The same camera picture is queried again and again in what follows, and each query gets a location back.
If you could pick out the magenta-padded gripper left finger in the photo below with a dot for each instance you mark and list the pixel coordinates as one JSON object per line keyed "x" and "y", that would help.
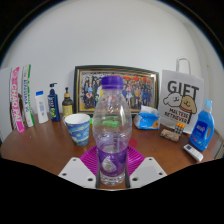
{"x": 78, "y": 170}

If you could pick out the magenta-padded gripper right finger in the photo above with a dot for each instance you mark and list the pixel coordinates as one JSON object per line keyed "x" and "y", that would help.
{"x": 146, "y": 170}

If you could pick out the clear purple-capped water bottle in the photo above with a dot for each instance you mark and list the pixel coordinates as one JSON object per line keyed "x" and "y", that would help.
{"x": 112, "y": 133}

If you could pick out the blue yellow patterned paper cup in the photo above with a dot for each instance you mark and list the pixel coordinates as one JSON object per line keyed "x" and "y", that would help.
{"x": 79, "y": 131}

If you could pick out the small patterned pouch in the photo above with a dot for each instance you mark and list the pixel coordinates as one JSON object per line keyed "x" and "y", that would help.
{"x": 170, "y": 135}

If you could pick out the blue tissue pack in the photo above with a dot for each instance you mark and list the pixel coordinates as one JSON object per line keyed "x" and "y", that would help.
{"x": 146, "y": 120}

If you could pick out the white remote control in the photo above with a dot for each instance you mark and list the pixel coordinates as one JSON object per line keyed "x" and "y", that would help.
{"x": 193, "y": 152}

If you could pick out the colourful puzzle cube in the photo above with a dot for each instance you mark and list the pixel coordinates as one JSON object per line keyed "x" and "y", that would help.
{"x": 179, "y": 128}

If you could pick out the blue detergent bottle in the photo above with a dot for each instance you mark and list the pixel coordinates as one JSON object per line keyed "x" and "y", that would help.
{"x": 201, "y": 128}

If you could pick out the dark blue pump bottle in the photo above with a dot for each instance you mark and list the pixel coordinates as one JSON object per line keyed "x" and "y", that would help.
{"x": 54, "y": 105}

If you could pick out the white blue-capped lotion bottle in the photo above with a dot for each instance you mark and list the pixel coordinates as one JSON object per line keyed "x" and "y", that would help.
{"x": 42, "y": 108}

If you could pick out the white paper gift bag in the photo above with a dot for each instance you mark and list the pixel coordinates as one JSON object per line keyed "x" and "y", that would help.
{"x": 181, "y": 100}

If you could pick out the framed group photo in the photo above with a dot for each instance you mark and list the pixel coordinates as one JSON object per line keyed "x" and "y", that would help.
{"x": 140, "y": 90}

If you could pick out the long green white box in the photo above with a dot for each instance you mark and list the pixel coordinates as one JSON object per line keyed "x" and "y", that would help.
{"x": 28, "y": 96}

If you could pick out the long pink white box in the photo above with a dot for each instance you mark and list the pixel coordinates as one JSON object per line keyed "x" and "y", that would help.
{"x": 16, "y": 103}

